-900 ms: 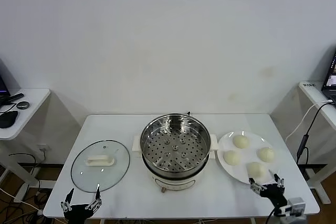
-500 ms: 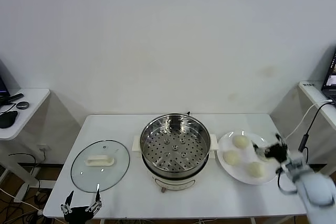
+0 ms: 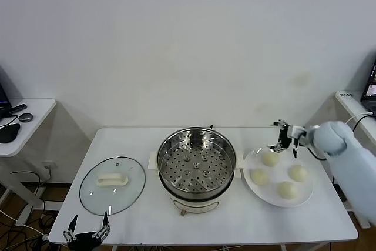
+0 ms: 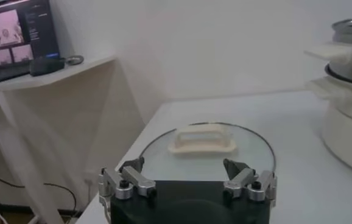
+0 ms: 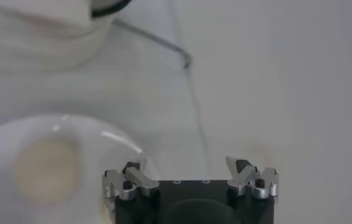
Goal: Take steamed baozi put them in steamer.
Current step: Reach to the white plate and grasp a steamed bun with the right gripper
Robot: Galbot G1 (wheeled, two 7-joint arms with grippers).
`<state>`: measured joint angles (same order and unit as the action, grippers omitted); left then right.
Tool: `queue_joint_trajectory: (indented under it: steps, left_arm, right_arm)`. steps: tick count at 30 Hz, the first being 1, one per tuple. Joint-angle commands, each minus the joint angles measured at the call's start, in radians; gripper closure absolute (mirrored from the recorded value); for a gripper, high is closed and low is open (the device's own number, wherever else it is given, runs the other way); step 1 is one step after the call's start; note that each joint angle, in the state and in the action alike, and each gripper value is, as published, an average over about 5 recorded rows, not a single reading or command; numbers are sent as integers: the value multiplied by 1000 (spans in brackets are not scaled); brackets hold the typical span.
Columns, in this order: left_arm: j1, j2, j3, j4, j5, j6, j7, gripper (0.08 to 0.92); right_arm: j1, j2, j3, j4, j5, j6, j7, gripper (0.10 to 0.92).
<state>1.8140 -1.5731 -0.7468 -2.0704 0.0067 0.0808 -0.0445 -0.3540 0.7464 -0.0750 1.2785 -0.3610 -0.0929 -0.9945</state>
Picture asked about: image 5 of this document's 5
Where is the white steamed baozi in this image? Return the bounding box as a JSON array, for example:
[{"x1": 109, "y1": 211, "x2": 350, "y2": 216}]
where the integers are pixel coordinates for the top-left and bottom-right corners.
[{"x1": 13, "y1": 137, "x2": 82, "y2": 205}]

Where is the stainless steel steamer basket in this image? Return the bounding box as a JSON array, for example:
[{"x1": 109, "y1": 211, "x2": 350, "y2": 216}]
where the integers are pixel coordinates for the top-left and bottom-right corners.
[{"x1": 90, "y1": 0, "x2": 133, "y2": 18}]

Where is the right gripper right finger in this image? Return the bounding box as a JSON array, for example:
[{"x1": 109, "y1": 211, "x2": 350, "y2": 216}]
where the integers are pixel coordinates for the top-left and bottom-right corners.
[{"x1": 225, "y1": 155, "x2": 280, "y2": 200}]

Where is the white round plate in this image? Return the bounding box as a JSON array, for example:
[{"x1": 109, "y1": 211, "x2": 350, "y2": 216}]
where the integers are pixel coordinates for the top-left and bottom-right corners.
[{"x1": 0, "y1": 114, "x2": 149, "y2": 224}]

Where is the cream electric cooker base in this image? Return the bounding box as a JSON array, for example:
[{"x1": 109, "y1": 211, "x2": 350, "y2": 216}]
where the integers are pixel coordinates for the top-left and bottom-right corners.
[{"x1": 0, "y1": 0, "x2": 118, "y2": 74}]

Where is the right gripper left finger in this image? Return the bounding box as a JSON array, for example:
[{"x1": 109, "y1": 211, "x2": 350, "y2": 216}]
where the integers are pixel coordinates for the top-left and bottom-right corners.
[{"x1": 102, "y1": 161, "x2": 160, "y2": 211}]

